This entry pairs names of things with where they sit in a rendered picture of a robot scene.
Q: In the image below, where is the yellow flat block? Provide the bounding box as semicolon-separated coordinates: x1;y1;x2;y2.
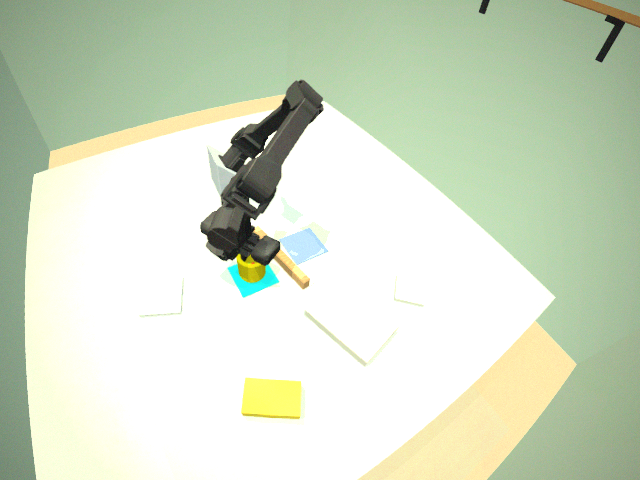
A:
241;377;301;419

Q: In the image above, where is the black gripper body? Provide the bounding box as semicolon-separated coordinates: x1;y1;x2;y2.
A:
200;211;281;266

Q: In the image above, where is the light wooden plank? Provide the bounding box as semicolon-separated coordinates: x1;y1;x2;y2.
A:
253;226;310;290

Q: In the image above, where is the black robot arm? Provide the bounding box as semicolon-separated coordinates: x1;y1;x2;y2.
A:
206;80;324;261

